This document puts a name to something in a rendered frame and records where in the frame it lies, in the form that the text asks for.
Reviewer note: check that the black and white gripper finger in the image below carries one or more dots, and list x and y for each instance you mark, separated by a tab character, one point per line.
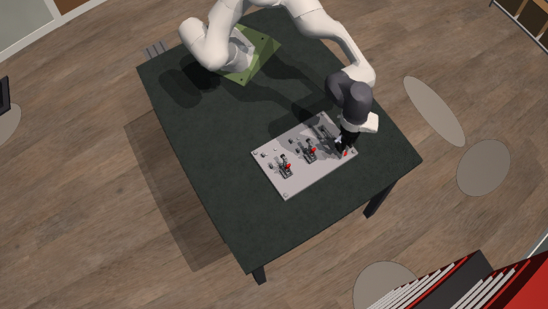
340	149
349	144

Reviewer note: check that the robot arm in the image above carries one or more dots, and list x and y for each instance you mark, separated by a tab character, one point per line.
349	88

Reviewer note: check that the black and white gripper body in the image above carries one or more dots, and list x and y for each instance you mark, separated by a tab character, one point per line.
346	133

